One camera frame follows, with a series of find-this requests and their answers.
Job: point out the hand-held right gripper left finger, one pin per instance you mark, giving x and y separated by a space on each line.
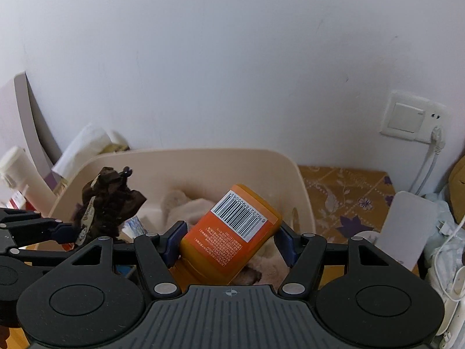
174 241

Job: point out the small blue white box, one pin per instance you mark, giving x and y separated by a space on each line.
134 226

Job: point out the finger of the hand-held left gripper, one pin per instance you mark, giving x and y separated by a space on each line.
20 214
47 229

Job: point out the large white plush toy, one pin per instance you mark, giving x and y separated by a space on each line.
189 207

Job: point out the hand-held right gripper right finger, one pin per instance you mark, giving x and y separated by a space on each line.
287 247

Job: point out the white tissue paper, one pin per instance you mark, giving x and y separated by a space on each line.
81 149

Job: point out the tan brown item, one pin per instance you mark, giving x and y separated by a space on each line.
457 181

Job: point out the white plastic bottle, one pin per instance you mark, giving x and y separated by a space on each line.
20 167

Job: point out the wooden desktop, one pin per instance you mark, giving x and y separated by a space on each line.
12 340

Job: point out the yellow floral table mat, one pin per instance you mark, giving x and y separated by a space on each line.
345 192

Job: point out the pale lavender board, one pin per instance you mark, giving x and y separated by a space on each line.
27 116

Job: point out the white plastic stand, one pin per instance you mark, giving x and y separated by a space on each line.
407 225

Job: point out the beige plastic storage bin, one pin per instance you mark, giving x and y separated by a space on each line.
203 167

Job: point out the pale green bedding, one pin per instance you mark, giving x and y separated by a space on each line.
441 207

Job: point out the red white carton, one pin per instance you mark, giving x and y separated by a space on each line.
14 200

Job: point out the dark brown furry item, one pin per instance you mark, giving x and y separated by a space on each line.
112 200

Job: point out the orange bottle with barcode label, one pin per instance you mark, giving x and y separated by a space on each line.
225 240

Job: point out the white wall switch socket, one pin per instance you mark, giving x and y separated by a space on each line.
407 114

